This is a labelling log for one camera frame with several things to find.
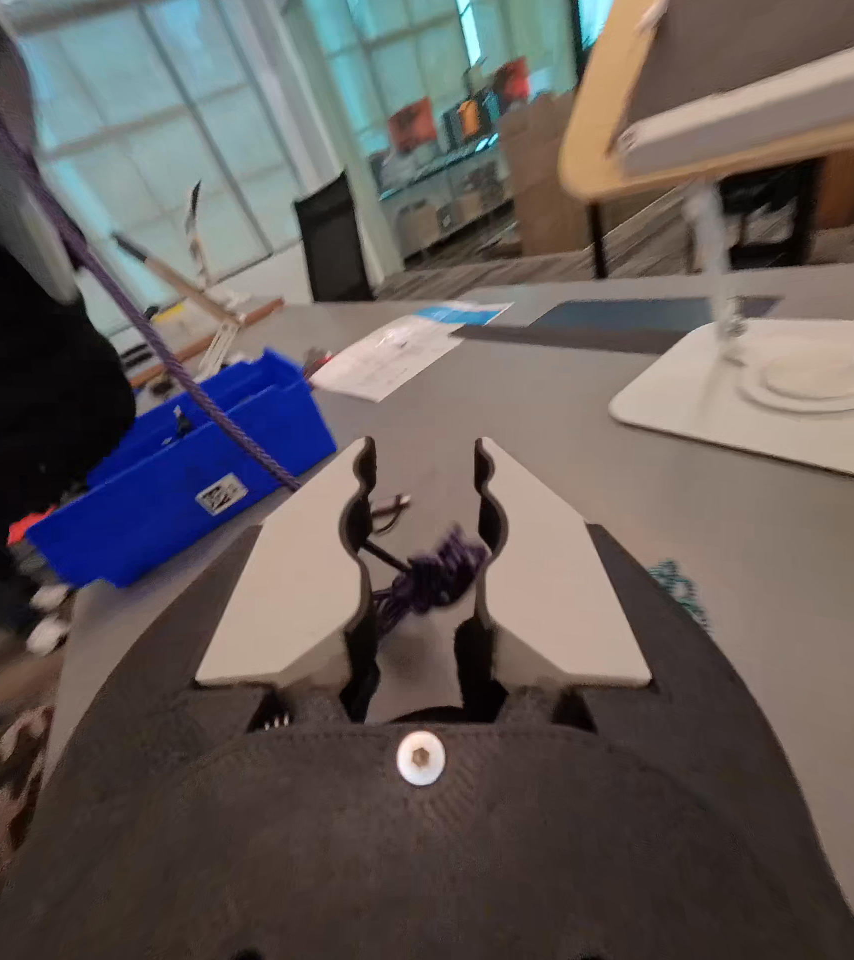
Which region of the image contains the grey usb hub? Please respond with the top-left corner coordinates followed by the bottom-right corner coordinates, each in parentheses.
top-left (363, 491), bottom-right (414, 575)

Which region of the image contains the black tape strip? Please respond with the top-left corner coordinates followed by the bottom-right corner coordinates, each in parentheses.
top-left (453, 324), bottom-right (690, 355)

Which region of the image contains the black high-back chair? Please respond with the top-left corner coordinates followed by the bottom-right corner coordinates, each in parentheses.
top-left (293, 172), bottom-right (375, 303)

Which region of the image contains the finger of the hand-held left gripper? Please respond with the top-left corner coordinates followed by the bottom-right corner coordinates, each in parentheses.
top-left (0, 45), bottom-right (88, 303)

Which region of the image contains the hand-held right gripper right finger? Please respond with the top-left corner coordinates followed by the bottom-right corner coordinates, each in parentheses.
top-left (459, 437), bottom-right (654, 710)

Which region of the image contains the teal braided usb cable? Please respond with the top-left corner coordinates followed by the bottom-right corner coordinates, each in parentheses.
top-left (648, 558), bottom-right (713, 631)

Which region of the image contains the plywood cabinet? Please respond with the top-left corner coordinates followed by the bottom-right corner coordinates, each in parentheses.
top-left (498, 93), bottom-right (600, 256)

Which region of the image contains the blue plastic bin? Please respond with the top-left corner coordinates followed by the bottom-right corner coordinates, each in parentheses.
top-left (25, 348), bottom-right (338, 588)

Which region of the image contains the person's left hand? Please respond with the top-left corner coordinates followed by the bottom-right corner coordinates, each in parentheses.
top-left (0, 247), bottom-right (137, 573)

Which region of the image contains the printed paper leaflet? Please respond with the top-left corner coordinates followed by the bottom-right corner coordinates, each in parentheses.
top-left (310, 300), bottom-right (514, 402)

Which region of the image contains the purple braided usb cable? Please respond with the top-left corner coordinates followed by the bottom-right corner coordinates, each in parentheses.
top-left (0, 45), bottom-right (491, 639)

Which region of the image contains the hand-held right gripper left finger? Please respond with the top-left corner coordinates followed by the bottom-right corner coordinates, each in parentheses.
top-left (196, 437), bottom-right (381, 721)

